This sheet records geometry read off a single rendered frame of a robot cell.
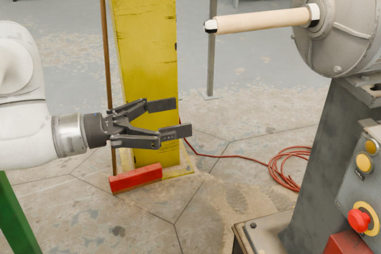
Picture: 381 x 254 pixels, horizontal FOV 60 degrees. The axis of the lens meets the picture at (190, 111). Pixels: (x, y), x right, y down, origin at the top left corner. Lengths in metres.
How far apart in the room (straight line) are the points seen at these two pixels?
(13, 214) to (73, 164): 1.19
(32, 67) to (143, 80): 1.00
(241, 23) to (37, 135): 0.44
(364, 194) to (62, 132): 0.57
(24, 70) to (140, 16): 0.90
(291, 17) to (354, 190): 0.34
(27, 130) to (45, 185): 1.45
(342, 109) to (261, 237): 0.70
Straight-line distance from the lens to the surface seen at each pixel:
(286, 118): 2.54
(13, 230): 1.10
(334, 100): 0.96
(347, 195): 0.71
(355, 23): 0.64
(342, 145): 0.97
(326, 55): 0.70
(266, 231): 1.45
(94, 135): 0.70
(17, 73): 0.67
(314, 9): 0.68
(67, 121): 0.70
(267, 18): 0.63
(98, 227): 1.86
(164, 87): 1.68
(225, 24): 0.60
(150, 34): 1.54
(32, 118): 0.71
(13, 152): 0.71
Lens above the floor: 1.47
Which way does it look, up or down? 36 degrees down
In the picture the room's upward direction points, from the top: straight up
